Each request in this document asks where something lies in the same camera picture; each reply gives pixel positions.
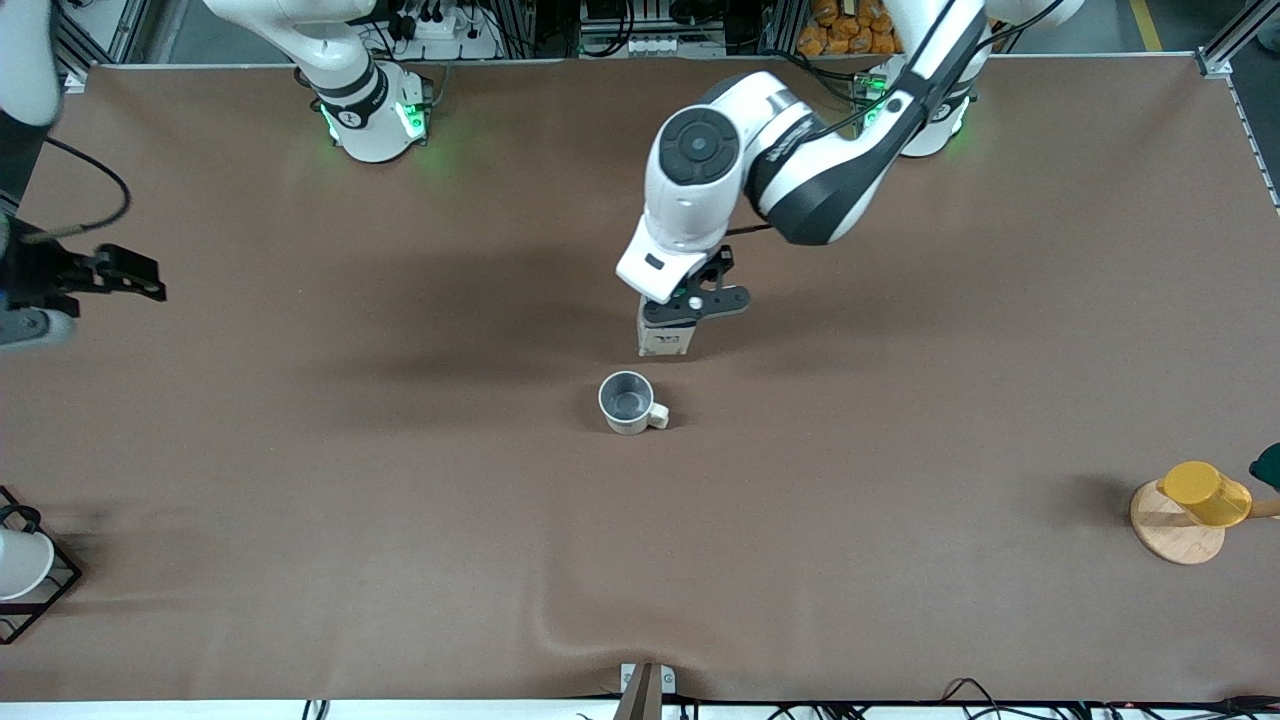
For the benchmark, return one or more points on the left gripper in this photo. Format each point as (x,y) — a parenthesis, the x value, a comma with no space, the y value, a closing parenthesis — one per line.
(664,312)

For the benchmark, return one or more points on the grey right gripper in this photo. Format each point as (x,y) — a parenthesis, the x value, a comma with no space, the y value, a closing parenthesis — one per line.
(40,272)

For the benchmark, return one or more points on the blue milk carton green cap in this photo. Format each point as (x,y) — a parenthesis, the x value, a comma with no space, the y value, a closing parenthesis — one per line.
(665,340)

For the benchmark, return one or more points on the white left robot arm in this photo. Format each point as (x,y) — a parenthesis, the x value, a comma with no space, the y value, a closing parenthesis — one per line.
(820,190)

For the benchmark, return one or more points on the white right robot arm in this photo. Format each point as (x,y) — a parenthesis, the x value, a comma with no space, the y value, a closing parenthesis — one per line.
(365,110)

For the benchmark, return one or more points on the white cup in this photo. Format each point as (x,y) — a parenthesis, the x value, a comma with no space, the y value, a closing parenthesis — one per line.
(20,565)

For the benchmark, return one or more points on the yellow plastic cup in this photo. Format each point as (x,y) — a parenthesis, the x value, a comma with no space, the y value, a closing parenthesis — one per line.
(1205,492)

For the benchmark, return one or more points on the dark green cup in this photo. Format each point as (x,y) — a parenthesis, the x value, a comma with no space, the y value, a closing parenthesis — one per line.
(1268,467)

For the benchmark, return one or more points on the grey ceramic mug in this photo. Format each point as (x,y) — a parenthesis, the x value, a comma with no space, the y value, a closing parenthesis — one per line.
(630,400)

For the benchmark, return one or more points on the white power strip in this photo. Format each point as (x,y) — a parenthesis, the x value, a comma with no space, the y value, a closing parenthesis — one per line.
(670,45)
(445,35)

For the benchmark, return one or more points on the orange packaged goods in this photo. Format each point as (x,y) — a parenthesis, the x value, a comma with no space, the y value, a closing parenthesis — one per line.
(840,30)

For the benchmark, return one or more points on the brown table cover cloth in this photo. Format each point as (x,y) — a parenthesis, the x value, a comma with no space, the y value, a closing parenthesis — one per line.
(400,520)

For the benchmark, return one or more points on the metal table clamp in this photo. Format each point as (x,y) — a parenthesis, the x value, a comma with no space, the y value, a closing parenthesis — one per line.
(645,685)

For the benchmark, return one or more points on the round wooden base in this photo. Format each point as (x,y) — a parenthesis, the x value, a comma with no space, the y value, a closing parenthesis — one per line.
(1180,535)

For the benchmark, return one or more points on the aluminium frame profile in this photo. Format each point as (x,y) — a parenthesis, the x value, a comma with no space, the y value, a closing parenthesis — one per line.
(1235,35)

